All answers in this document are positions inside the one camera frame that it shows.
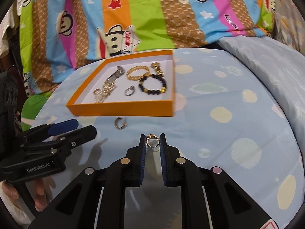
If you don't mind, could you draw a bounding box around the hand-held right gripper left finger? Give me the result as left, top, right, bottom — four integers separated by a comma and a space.
28, 134, 147, 229

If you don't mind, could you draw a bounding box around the green pillow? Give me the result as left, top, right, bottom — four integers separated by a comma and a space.
20, 93, 52, 130

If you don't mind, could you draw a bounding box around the silver wristwatch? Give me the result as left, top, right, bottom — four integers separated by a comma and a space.
104, 65, 126, 83

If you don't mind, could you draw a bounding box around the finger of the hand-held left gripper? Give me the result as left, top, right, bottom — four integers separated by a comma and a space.
23, 125, 98, 158
22, 119, 79, 137

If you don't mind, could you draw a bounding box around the orange cardboard box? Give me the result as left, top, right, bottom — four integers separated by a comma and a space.
66, 49, 176, 117

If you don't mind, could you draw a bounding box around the white cloth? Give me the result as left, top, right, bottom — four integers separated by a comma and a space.
0, 3, 22, 56

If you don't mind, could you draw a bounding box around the grey floral cloth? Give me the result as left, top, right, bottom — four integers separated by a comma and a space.
271, 0, 305, 51

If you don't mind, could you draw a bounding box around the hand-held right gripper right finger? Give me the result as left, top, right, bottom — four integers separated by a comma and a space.
159, 133, 280, 229

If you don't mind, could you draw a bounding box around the pearl bracelet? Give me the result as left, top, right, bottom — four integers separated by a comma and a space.
93, 81, 117, 104

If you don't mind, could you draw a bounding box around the person's left hand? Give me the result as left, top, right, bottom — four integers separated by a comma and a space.
0, 176, 53, 213

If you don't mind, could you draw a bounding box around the black bead bracelet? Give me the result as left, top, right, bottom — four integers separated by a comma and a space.
138, 74, 169, 95

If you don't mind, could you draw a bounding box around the striped cartoon monkey blanket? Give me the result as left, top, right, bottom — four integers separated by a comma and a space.
14, 0, 275, 94

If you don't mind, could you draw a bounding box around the gold chain bangle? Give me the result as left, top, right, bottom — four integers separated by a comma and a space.
125, 66, 151, 82

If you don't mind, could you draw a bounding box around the gold wristwatch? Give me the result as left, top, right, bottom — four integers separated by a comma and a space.
150, 62, 164, 77

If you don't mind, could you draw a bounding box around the light blue patterned quilt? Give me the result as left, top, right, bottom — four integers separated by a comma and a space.
30, 35, 305, 229

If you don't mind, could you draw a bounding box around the gold charm ring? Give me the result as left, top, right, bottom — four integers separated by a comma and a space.
146, 133, 160, 149

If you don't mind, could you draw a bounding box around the wide gold hoop earring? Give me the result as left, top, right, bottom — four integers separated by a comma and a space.
114, 116, 128, 130

